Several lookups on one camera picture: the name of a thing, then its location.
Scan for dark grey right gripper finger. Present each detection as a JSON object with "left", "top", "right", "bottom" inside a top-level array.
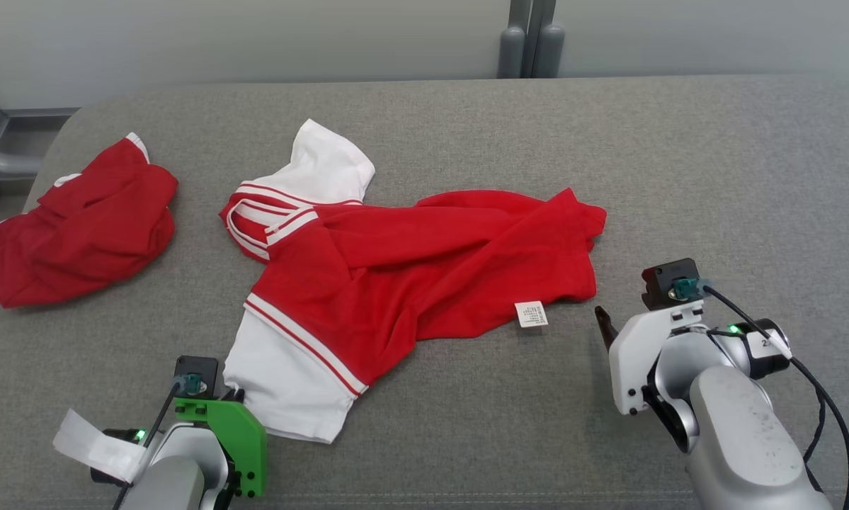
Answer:
[{"left": 595, "top": 305, "right": 620, "bottom": 351}]

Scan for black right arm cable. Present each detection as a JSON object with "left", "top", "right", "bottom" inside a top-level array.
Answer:
[{"left": 672, "top": 278, "right": 849, "bottom": 510}]

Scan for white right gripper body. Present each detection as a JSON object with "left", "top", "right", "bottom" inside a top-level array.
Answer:
[{"left": 608, "top": 301, "right": 705, "bottom": 417}]

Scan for grey double metal post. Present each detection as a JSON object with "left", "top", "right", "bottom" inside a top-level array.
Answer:
[{"left": 497, "top": 0, "right": 565, "bottom": 79}]

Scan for red basketball shorts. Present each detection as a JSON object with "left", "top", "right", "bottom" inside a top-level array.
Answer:
[{"left": 0, "top": 132, "right": 179, "bottom": 310}]

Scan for white cable tag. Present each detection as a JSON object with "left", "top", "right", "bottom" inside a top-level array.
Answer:
[
  {"left": 52, "top": 409, "right": 149, "bottom": 482},
  {"left": 746, "top": 331, "right": 793, "bottom": 360}
]

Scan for white right cable tag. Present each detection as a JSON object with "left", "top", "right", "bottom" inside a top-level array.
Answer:
[{"left": 746, "top": 331, "right": 793, "bottom": 360}]

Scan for white left cable tag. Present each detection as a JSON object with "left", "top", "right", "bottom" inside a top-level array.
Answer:
[{"left": 52, "top": 409, "right": 149, "bottom": 482}]

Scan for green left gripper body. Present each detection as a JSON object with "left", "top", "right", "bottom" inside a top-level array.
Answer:
[{"left": 173, "top": 397, "right": 268, "bottom": 498}]

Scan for red white basketball jersey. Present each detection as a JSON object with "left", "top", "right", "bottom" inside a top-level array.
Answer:
[{"left": 220, "top": 118, "right": 608, "bottom": 444}]

